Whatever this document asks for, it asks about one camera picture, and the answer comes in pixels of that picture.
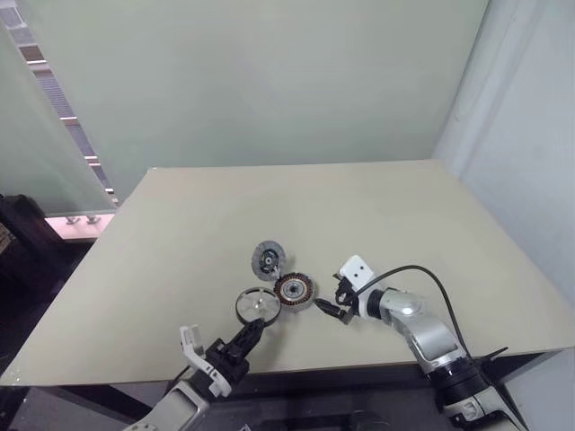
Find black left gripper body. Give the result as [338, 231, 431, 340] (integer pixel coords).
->
[207, 336, 251, 399]

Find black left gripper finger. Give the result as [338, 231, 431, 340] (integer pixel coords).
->
[241, 318, 268, 361]
[227, 316, 262, 355]

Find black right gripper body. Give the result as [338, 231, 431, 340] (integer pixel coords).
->
[333, 277, 367, 326]

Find silver spoked rotor black ring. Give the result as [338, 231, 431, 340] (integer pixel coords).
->
[234, 285, 282, 326]

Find grey motor housing copper windings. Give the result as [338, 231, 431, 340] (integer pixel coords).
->
[272, 271, 318, 312]

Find grey round motor lid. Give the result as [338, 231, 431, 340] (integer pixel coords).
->
[250, 240, 292, 283]

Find pink ledge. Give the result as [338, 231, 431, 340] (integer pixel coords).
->
[44, 213, 117, 242]

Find frosted glass panel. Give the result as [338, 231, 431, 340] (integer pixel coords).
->
[0, 26, 119, 217]

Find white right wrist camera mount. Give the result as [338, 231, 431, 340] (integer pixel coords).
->
[337, 254, 376, 294]

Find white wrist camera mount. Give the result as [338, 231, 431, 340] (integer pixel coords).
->
[179, 324, 231, 399]
[337, 254, 376, 294]

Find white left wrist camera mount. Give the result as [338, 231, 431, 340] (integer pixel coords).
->
[179, 324, 231, 399]

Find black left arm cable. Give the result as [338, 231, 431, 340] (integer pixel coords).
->
[166, 364, 192, 388]

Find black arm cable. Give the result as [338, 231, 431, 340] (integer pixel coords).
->
[166, 364, 192, 388]
[357, 264, 473, 360]

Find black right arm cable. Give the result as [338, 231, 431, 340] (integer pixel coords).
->
[357, 264, 473, 360]

